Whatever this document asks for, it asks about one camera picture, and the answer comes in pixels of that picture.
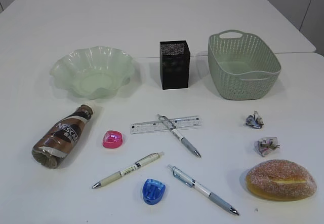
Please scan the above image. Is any blue pencil sharpener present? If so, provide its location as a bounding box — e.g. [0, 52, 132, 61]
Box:
[142, 179, 166, 205]

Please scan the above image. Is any grey grip pen on ruler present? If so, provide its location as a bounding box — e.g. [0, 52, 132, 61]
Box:
[157, 114, 201, 158]

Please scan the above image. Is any paper ball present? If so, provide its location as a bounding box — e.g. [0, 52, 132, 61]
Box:
[255, 137, 280, 157]
[245, 110, 264, 129]

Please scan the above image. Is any pink pencil sharpener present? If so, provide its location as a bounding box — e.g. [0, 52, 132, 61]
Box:
[102, 130, 123, 148]

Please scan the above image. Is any black mesh pen holder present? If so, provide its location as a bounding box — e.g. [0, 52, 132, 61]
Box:
[159, 41, 190, 90]

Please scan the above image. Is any brown Nescafe coffee bottle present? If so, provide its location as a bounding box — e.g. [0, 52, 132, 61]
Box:
[31, 103, 95, 169]

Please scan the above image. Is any sugared bread bun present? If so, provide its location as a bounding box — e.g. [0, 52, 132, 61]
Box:
[246, 160, 317, 201]

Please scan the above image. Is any green wavy glass plate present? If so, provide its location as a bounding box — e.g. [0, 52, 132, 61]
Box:
[50, 46, 135, 99]

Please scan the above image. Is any clear plastic ruler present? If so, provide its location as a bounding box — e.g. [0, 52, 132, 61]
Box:
[130, 116, 201, 134]

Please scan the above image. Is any green woven plastic basket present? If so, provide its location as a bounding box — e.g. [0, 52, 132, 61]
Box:
[208, 30, 281, 100]

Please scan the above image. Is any beige grip pen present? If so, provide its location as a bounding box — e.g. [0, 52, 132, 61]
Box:
[92, 152, 164, 189]

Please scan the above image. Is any blue clear grey-grip pen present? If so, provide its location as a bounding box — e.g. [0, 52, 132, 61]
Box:
[168, 165, 239, 216]

